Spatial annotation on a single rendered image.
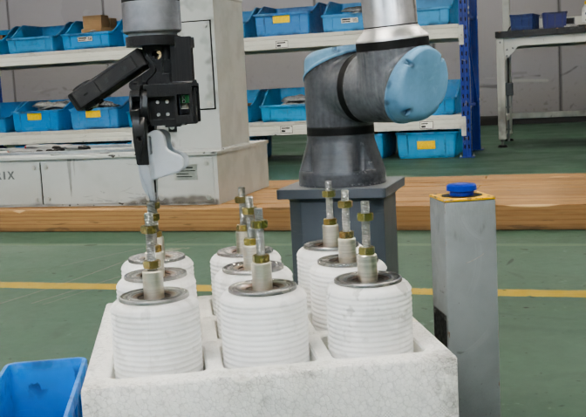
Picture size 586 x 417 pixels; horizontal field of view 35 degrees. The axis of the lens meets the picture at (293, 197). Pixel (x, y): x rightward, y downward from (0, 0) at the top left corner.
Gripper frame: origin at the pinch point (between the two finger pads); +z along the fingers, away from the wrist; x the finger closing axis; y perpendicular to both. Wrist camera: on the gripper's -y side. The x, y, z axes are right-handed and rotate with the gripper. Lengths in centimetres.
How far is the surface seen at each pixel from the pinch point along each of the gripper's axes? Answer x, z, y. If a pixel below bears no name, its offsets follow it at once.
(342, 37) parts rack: 452, -42, 36
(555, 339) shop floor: 41, 34, 63
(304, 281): 1.2, 13.4, 20.1
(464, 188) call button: 0.6, 1.9, 41.6
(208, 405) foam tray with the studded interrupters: -30.0, 19.2, 10.7
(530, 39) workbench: 495, -36, 159
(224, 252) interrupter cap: 1.1, 9.0, 9.5
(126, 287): -15.1, 9.7, -0.4
